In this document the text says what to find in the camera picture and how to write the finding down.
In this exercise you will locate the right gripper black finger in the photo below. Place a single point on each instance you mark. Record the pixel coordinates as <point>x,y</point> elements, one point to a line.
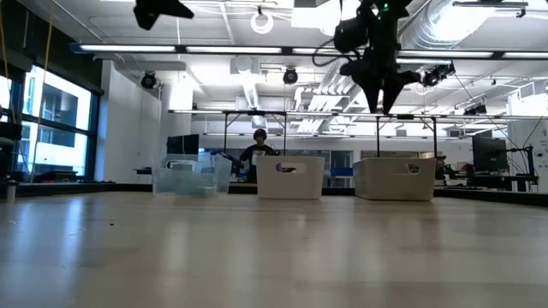
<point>391,96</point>
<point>371,96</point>

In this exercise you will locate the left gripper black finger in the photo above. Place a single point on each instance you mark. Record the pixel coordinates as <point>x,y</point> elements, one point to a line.
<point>162,10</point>

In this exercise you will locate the teal cube block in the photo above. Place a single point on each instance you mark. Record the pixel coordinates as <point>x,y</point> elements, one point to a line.
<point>182,186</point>
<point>205,191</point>

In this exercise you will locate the black background gantry stand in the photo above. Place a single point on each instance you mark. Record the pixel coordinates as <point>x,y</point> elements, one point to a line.
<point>404,116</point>
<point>257,113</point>

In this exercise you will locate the white led light bar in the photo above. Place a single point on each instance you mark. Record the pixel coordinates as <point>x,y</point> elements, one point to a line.
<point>312,50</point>
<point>128,48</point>
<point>445,54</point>
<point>233,49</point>
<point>526,55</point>

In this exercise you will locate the blue crate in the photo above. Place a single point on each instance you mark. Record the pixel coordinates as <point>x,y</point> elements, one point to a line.
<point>341,172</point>

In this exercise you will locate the small black ceiling fixture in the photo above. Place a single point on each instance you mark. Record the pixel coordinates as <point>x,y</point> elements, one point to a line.
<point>475,110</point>

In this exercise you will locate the black computer monitor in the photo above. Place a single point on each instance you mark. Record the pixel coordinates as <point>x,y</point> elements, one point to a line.
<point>490,153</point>
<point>183,144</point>

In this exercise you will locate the black ceiling track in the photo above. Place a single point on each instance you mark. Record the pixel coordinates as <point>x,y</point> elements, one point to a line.
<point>490,4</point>

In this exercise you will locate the person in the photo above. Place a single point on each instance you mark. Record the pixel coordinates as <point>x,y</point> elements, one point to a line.
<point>254,156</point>

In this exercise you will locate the large window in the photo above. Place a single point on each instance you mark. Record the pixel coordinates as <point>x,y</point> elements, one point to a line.
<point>60,107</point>

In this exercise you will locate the black boom stand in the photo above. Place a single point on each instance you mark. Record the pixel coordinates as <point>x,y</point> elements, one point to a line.
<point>531,156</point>

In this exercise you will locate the clear plastic bin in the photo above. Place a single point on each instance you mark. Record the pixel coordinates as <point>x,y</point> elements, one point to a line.
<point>192,175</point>

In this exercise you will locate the black equipment by window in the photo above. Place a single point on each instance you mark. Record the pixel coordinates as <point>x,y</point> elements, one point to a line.
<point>8,149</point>

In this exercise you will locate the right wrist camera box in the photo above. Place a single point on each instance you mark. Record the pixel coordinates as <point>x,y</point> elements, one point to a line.
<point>351,36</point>

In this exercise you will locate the black light rail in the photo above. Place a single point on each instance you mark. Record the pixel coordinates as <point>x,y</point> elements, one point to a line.
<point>182,49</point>

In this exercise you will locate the black ceiling camera cluster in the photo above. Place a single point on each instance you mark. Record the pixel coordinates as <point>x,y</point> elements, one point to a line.
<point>436,75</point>

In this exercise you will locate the silver ventilation duct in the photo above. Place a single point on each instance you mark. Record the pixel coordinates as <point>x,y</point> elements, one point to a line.
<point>428,25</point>

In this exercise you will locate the black round ceiling camera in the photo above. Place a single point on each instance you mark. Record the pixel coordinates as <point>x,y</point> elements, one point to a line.
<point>290,76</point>
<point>148,80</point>

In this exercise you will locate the black aluminium table frame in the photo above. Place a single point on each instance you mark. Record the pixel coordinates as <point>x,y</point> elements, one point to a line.
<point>55,188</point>

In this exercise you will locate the white cylindrical post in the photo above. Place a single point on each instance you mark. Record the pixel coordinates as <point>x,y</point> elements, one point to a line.
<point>10,191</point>

